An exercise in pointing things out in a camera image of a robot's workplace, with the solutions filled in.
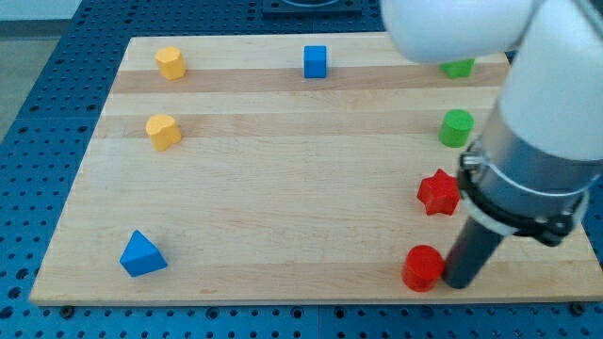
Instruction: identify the yellow hexagon block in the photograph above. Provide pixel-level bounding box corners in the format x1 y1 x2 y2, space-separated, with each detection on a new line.
155 46 187 80

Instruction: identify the wooden board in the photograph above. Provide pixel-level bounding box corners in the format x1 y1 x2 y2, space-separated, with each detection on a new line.
30 32 602 306

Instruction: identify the green cylinder block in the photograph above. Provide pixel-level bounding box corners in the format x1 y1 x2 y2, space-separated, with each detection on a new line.
438 109 475 148

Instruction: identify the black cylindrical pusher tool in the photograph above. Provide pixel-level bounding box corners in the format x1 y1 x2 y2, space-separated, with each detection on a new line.
442 218 504 289

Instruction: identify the blue triangle block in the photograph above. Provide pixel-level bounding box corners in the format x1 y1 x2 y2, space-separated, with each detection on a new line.
120 230 168 278

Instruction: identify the red star block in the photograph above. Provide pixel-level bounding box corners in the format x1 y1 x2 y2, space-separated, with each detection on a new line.
416 169 461 216

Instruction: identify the green star block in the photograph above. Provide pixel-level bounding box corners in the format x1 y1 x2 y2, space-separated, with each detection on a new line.
439 58 475 79

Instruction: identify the yellow heart block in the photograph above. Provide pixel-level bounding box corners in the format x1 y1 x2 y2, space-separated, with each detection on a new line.
145 114 182 152

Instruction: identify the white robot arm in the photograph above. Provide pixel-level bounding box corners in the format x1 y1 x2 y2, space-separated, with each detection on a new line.
381 0 602 247

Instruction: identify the red cylinder block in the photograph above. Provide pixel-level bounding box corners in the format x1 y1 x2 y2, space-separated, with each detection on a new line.
401 245 445 292

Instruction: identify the blue cube block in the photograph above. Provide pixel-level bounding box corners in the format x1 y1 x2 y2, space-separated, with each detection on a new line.
303 45 327 78

